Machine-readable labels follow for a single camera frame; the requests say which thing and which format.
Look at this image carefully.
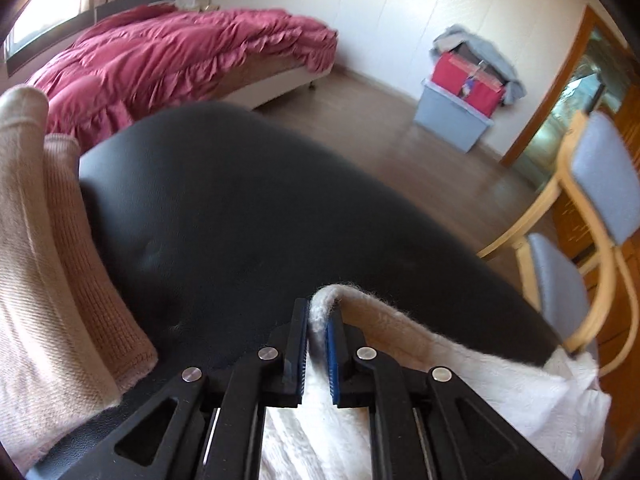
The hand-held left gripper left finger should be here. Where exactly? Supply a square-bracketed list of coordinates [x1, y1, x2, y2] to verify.
[27, 297, 311, 480]

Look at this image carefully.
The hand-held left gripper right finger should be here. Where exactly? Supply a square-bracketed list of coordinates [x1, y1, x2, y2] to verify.
[325, 307, 571, 480]

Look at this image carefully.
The white knit sweater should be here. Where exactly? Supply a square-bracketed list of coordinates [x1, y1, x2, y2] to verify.
[260, 284, 613, 480]

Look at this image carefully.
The red box with clothes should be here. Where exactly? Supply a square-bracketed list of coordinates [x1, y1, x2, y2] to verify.
[431, 24, 527, 106]

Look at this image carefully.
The black leather padded bench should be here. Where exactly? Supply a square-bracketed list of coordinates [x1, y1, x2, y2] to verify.
[25, 102, 571, 480]

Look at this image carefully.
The pink knit sweater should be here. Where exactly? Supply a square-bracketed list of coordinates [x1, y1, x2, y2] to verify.
[42, 132, 160, 396]

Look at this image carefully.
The grey storage bin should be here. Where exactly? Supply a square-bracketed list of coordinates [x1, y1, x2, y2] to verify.
[412, 79, 493, 153]

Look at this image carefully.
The bed with pink duvet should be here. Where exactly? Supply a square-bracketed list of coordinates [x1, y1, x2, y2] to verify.
[25, 4, 338, 146]

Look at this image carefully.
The grey cushioned wooden armchair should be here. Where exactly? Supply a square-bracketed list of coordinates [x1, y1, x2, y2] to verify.
[475, 110, 640, 378]

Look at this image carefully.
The dark box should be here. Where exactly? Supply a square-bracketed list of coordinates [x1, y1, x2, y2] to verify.
[452, 42, 493, 68]

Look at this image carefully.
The window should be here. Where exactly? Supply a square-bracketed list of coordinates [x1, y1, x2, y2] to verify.
[10, 0, 101, 46]

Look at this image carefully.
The white bed frame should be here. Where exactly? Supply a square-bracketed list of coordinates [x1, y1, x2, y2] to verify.
[235, 50, 337, 111]

